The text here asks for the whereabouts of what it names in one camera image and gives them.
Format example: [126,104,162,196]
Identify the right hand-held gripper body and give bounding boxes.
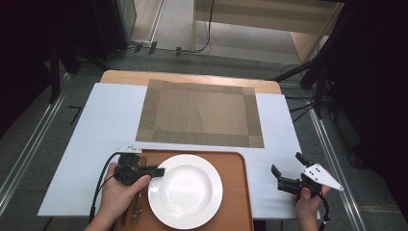
[277,163,344,197]

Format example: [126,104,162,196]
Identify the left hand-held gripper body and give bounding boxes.
[114,146,149,187]

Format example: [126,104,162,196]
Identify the white plate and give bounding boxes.
[147,153,224,230]

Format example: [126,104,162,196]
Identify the fork with wooden handle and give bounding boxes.
[130,156,148,224]

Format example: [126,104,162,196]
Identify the brown wooden tray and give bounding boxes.
[114,148,255,231]

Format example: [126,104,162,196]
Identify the person's left hand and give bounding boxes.
[95,163,152,223]

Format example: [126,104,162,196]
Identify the person's right hand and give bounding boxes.
[291,185,332,219]

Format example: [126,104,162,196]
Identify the white board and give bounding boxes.
[38,82,321,220]

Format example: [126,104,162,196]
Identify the beige woven placemat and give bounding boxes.
[135,78,266,149]

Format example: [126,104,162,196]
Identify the black tripod stand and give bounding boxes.
[270,47,341,120]

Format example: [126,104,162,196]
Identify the black metal stand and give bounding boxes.
[47,39,112,105]

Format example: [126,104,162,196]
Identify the light wooden shelf unit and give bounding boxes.
[191,0,344,64]

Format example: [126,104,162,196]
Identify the dark cabinet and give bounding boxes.
[91,0,138,61]

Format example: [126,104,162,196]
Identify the metal floor rail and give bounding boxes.
[0,72,72,217]
[306,99,369,231]

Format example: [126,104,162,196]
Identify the left hand-held gripper cable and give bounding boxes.
[89,152,121,223]

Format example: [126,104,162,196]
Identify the hand-held gripper cable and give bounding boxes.
[89,152,121,223]
[319,192,332,231]

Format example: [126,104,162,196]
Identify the right hand-held gripper cable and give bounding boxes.
[319,192,332,231]

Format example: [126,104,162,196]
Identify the black floor cables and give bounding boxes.
[281,63,321,123]

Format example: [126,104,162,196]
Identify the hanging black cable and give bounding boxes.
[194,0,216,53]

